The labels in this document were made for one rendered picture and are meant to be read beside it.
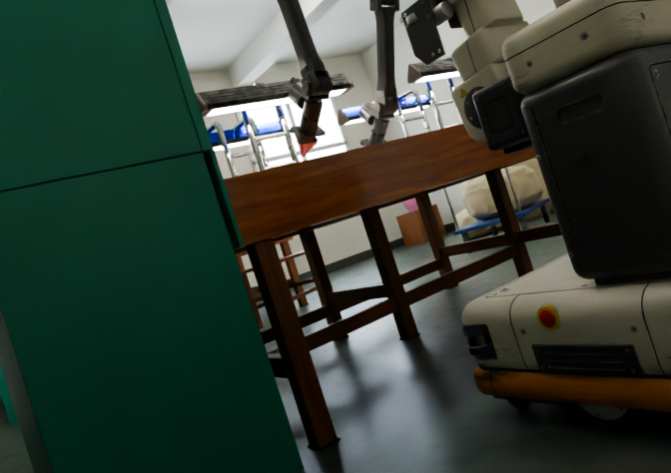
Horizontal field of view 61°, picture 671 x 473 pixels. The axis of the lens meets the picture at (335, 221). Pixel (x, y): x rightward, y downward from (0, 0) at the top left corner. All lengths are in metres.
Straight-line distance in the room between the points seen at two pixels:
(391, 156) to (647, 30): 0.91
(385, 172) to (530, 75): 0.74
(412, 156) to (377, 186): 0.19
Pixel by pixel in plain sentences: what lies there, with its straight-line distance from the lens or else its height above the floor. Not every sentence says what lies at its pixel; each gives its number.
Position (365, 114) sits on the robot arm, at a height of 0.93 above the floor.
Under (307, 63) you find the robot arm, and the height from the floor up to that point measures 1.04.
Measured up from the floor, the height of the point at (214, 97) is 1.08.
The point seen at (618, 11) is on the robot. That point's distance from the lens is 1.13.
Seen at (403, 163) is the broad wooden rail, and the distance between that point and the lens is 1.87.
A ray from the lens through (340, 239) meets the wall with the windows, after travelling 8.03.
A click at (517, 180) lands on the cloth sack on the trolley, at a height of 0.47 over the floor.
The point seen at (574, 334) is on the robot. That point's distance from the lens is 1.25.
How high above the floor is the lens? 0.55
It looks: 1 degrees up
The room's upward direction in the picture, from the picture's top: 18 degrees counter-clockwise
